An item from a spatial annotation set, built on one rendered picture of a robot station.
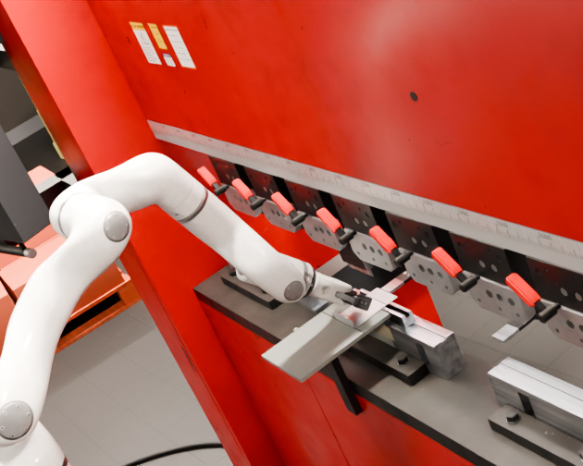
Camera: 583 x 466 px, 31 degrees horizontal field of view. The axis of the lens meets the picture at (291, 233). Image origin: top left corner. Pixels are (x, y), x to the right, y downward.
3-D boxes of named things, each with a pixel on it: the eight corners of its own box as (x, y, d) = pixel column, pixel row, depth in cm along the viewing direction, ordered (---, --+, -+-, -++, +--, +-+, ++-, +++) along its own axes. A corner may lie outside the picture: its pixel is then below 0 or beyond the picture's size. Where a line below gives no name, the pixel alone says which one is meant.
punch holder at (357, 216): (355, 258, 227) (328, 194, 221) (385, 237, 230) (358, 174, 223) (396, 274, 215) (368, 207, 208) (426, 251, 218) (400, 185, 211)
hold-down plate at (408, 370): (339, 347, 256) (335, 337, 255) (355, 335, 258) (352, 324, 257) (412, 386, 231) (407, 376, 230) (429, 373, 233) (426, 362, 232)
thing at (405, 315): (356, 305, 251) (352, 295, 250) (365, 298, 252) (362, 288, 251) (405, 327, 234) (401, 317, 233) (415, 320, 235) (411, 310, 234)
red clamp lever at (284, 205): (268, 195, 238) (295, 224, 234) (282, 186, 239) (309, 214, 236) (268, 199, 240) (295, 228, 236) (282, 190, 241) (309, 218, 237)
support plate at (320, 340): (262, 358, 243) (261, 355, 243) (348, 296, 252) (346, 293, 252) (302, 383, 228) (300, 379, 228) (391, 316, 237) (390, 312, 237)
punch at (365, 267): (346, 268, 245) (331, 236, 241) (353, 263, 246) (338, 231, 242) (370, 278, 237) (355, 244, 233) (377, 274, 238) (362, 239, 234)
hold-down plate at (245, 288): (224, 284, 310) (219, 275, 309) (238, 274, 312) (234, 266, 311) (272, 311, 285) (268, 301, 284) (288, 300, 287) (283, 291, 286)
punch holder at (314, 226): (308, 239, 244) (281, 179, 237) (336, 220, 247) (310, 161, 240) (343, 252, 232) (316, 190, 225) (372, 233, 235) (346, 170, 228)
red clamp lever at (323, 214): (314, 211, 221) (343, 242, 218) (328, 201, 223) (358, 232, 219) (314, 215, 223) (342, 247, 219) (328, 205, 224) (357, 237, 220)
